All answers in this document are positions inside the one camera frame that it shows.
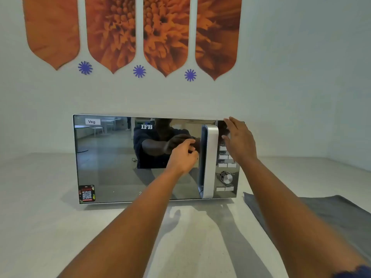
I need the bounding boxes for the person's left hand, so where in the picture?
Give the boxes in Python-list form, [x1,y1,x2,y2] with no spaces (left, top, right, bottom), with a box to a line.
[165,138,200,176]

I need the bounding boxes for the person's right hand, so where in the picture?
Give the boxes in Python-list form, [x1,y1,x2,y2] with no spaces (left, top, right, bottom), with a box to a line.
[222,116,258,165]

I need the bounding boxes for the mirror-front microwave oven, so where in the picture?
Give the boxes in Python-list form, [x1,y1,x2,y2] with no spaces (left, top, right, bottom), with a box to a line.
[72,114,246,205]

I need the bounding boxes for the person's left forearm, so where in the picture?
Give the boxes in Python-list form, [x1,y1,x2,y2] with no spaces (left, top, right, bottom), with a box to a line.
[57,166,188,278]

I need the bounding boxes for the person's right forearm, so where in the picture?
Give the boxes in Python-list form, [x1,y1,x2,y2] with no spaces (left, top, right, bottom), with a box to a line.
[236,157,369,278]

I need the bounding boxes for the dark code sticker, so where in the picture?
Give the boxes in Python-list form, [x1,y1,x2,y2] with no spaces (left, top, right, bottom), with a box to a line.
[78,185,96,203]

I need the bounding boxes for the grey cloth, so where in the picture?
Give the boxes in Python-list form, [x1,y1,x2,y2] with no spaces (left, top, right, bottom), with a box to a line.
[243,192,371,256]

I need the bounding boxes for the silver microwave door handle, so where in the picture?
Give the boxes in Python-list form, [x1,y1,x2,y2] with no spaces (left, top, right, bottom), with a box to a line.
[198,125,219,199]

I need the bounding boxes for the orange flower wall decal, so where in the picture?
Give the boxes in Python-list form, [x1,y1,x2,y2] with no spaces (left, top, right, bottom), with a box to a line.
[85,0,137,75]

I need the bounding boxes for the plain orange petal wall decal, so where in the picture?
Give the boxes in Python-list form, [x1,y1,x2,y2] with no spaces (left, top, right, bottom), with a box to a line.
[21,0,81,71]

